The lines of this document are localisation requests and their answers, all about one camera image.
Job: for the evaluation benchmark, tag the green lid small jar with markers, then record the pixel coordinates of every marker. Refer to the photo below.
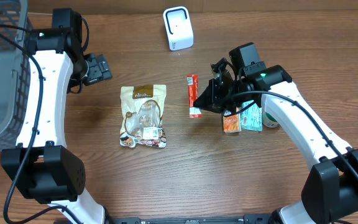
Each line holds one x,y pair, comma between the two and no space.
268,120

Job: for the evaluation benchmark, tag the white barcode scanner stand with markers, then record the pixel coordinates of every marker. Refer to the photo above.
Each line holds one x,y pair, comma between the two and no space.
178,27

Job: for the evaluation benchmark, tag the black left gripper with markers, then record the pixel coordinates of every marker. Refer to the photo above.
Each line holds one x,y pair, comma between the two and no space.
99,69

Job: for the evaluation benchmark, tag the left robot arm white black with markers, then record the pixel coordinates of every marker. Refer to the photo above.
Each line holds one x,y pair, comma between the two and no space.
40,165

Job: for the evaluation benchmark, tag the grey plastic mesh basket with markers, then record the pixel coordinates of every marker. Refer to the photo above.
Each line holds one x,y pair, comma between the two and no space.
14,70

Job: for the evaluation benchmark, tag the red stick snack packet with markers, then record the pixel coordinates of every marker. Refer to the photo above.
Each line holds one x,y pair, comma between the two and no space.
192,81

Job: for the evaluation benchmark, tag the orange tissue pack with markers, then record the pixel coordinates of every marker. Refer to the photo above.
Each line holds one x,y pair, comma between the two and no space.
231,123

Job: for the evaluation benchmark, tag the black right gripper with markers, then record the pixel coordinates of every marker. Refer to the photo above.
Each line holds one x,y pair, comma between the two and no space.
212,99

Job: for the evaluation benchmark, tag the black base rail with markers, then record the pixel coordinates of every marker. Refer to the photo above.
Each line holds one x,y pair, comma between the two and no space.
191,220

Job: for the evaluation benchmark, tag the teal packet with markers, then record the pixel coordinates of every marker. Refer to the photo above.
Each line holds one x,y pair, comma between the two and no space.
251,119

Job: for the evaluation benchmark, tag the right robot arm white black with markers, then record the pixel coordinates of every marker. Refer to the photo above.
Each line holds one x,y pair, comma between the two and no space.
330,192

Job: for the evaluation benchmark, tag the beige snack pouch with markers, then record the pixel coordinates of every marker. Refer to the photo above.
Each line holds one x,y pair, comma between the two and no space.
142,111

